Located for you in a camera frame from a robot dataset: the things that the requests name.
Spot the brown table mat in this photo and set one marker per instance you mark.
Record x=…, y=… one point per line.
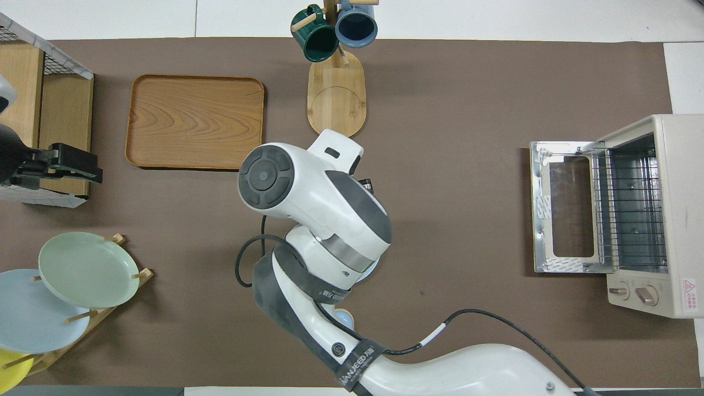
x=440, y=247

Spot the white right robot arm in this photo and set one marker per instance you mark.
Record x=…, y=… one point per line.
x=308, y=187

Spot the wooden mug tree stand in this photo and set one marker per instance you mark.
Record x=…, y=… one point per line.
x=336, y=99

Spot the wooden dish rack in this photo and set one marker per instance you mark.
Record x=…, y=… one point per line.
x=144, y=273

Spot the dark green mug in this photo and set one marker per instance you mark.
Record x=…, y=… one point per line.
x=316, y=39

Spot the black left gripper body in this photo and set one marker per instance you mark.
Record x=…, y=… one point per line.
x=69, y=158

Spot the yellow plate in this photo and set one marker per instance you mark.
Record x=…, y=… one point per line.
x=12, y=374

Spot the blue mug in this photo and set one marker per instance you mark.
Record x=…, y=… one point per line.
x=356, y=26

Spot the beige toaster oven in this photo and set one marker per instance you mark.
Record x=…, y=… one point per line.
x=685, y=220

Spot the oven control knob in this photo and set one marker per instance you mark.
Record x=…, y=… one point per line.
x=647, y=296
x=620, y=291

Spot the toaster oven glass door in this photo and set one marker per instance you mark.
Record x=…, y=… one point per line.
x=542, y=242

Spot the large light blue plate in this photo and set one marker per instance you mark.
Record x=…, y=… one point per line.
x=30, y=319

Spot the wooden serving tray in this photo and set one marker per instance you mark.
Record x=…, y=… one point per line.
x=195, y=122

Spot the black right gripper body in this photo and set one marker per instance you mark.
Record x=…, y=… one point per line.
x=366, y=185

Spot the pale green plate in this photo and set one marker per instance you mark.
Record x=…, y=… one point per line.
x=88, y=269

